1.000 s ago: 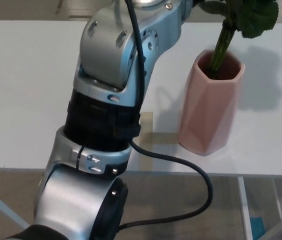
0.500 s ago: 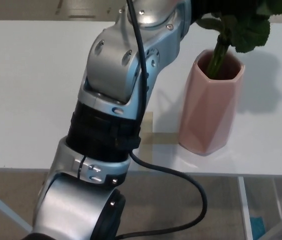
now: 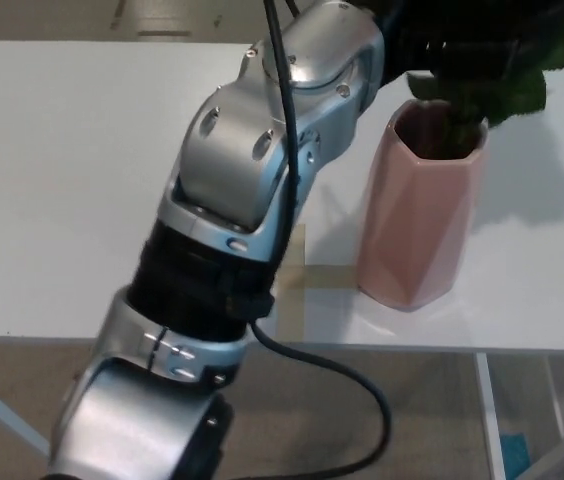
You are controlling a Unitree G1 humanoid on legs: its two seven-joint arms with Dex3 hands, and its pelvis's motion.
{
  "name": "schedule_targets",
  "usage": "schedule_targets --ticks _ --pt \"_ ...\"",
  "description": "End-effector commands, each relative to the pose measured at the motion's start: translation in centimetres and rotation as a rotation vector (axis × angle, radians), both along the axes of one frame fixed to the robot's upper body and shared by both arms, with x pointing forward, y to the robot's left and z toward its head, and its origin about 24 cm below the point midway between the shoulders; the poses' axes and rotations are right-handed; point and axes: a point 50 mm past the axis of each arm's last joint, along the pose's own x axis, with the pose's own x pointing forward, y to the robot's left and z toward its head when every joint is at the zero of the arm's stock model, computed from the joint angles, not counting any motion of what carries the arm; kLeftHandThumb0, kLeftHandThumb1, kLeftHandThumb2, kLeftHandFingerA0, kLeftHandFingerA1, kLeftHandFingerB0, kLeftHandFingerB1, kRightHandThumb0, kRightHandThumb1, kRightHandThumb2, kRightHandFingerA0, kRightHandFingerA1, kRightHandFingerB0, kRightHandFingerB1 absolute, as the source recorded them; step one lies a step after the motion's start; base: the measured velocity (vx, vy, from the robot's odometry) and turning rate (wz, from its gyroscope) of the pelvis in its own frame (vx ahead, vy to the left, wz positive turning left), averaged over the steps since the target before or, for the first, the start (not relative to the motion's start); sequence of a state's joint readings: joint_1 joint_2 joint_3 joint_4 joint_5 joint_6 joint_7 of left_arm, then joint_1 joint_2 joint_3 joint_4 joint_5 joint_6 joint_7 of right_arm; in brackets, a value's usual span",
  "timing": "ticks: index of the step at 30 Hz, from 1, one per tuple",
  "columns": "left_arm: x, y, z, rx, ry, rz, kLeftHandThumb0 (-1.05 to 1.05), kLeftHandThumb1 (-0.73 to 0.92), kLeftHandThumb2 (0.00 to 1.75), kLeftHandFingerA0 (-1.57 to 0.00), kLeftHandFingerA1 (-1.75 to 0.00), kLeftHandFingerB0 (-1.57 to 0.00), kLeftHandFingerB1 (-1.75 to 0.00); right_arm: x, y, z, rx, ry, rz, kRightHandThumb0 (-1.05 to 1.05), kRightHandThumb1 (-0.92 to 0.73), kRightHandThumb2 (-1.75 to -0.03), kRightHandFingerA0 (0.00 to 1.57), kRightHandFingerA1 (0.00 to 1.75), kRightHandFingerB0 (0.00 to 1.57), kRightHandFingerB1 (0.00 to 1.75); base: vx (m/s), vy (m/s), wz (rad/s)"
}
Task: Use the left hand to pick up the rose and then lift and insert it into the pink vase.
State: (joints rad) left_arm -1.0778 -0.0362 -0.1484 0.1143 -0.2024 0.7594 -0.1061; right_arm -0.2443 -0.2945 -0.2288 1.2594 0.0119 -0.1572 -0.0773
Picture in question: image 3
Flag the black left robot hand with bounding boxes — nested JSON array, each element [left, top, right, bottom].
[[361, 0, 564, 89]]

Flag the pink rose bouquet green stems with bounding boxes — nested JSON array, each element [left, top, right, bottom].
[[406, 19, 564, 154]]

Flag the pink faceted ceramic vase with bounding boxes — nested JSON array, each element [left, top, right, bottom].
[[356, 98, 490, 313]]

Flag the beige tape strip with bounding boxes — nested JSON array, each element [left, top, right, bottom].
[[273, 224, 309, 342]]

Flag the white table leg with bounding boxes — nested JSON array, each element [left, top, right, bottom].
[[474, 352, 509, 480]]

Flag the teal object on floor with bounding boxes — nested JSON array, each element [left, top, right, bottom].
[[500, 432, 534, 469]]

